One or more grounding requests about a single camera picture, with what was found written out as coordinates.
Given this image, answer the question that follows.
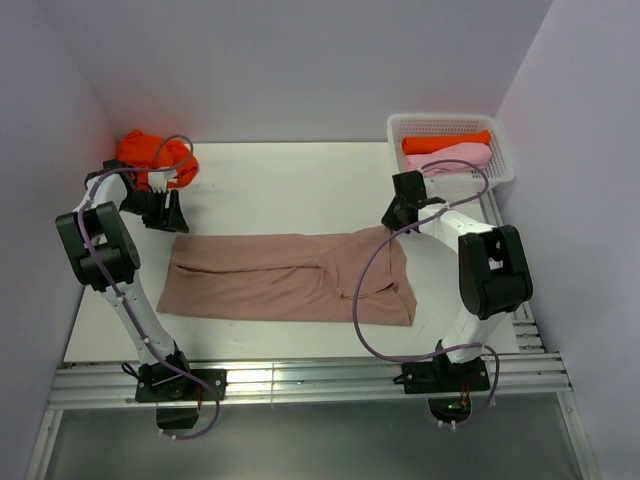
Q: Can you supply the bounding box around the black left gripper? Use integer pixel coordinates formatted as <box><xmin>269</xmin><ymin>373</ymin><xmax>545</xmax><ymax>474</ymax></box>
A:
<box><xmin>120</xmin><ymin>187</ymin><xmax>190</xmax><ymax>232</ymax></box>

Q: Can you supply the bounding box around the dusty pink t-shirt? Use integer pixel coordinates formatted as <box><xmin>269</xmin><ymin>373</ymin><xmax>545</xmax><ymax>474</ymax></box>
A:
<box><xmin>157</xmin><ymin>226</ymin><xmax>417</xmax><ymax>327</ymax></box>

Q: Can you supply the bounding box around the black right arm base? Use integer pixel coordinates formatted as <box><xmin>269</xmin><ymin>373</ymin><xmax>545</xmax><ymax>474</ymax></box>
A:
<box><xmin>393</xmin><ymin>356</ymin><xmax>490</xmax><ymax>425</ymax></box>

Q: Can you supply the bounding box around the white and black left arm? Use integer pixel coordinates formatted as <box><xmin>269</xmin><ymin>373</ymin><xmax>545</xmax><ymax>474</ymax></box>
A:
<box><xmin>55</xmin><ymin>160</ymin><xmax>195</xmax><ymax>399</ymax></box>

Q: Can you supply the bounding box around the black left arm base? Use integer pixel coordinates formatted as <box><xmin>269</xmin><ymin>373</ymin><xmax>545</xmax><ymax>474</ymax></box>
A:
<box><xmin>121</xmin><ymin>354</ymin><xmax>227</xmax><ymax>436</ymax></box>

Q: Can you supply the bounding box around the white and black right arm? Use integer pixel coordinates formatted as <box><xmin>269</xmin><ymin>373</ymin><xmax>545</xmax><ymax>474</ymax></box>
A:
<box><xmin>382</xmin><ymin>171</ymin><xmax>533</xmax><ymax>390</ymax></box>

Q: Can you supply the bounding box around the rolled orange t-shirt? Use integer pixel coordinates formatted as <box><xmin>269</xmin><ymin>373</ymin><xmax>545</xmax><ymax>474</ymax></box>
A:
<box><xmin>401</xmin><ymin>130</ymin><xmax>492</xmax><ymax>155</ymax></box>

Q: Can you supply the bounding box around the crumpled orange t-shirt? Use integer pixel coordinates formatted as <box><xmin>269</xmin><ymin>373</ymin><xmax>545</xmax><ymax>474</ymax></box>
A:
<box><xmin>117</xmin><ymin>129</ymin><xmax>200</xmax><ymax>191</ymax></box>

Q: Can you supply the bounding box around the rolled light pink t-shirt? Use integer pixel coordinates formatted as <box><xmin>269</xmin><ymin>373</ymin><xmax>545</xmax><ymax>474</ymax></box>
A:
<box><xmin>404</xmin><ymin>143</ymin><xmax>492</xmax><ymax>175</ymax></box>

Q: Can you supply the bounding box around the white perforated plastic basket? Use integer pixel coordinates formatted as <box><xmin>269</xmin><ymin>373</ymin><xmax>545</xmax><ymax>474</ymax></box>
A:
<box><xmin>387</xmin><ymin>114</ymin><xmax>515</xmax><ymax>186</ymax></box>

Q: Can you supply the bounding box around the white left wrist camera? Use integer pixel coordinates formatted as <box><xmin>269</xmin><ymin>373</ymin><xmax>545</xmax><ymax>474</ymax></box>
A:
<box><xmin>147</xmin><ymin>170</ymin><xmax>179</xmax><ymax>193</ymax></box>

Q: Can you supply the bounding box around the aluminium frame rail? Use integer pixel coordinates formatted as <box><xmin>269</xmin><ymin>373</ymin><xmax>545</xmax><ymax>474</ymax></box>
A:
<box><xmin>46</xmin><ymin>353</ymin><xmax>572</xmax><ymax>410</ymax></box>

